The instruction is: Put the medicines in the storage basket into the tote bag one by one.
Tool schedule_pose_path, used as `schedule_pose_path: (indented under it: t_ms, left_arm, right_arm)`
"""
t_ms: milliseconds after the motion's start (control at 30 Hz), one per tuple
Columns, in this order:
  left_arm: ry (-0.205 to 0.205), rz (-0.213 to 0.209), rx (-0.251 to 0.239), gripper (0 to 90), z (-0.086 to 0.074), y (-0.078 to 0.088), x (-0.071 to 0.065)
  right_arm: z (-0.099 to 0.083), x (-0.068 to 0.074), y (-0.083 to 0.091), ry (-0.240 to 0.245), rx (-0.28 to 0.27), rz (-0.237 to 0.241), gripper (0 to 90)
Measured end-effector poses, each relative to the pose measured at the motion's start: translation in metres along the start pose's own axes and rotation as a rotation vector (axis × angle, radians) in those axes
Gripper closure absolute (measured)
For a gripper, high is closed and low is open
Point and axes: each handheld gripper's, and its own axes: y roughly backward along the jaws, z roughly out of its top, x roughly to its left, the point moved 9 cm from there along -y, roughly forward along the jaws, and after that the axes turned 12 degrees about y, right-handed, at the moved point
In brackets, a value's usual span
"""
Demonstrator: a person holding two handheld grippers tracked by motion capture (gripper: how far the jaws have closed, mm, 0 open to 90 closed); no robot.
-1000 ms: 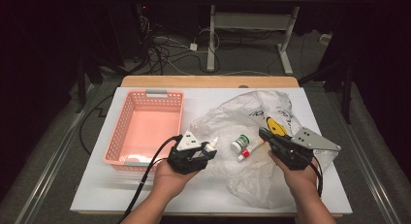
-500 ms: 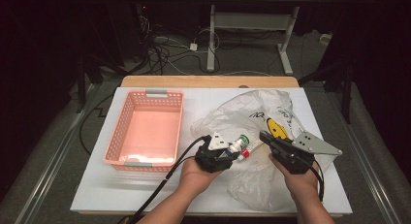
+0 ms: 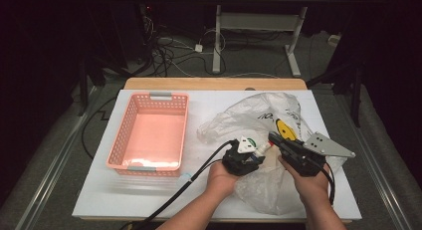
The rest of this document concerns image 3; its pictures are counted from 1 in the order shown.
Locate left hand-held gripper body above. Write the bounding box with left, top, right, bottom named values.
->
left=221, top=135, right=263, bottom=177

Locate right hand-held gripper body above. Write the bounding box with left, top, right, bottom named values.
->
left=280, top=131, right=356, bottom=177

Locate white smiley plastic bag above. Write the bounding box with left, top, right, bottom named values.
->
left=196, top=92, right=347, bottom=216

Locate pink perforated plastic basket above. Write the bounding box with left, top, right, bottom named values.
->
left=105, top=91, right=190, bottom=177

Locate person's left hand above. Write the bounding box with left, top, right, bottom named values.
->
left=206, top=161, right=240, bottom=198

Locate person's right hand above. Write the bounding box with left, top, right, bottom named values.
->
left=278, top=155, right=332, bottom=205

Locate white board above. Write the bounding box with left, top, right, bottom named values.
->
left=72, top=89, right=362, bottom=221

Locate black stand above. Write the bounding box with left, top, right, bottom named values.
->
left=78, top=55, right=107, bottom=116
left=307, top=59, right=363, bottom=128

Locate white-legged desk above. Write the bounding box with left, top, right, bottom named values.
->
left=198, top=0, right=353, bottom=78

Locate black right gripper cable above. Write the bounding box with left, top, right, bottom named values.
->
left=322, top=161, right=336, bottom=206

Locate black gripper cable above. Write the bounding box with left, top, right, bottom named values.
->
left=127, top=139, right=235, bottom=230
left=322, top=161, right=336, bottom=206

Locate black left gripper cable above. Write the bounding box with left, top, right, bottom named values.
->
left=127, top=139, right=235, bottom=230

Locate metal floor rail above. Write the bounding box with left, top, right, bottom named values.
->
left=21, top=86, right=101, bottom=230
left=331, top=90, right=414, bottom=230

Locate tangle of black floor cables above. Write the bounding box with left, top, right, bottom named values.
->
left=140, top=14, right=228, bottom=79

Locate black floor cable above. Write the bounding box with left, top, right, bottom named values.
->
left=81, top=96, right=117, bottom=160

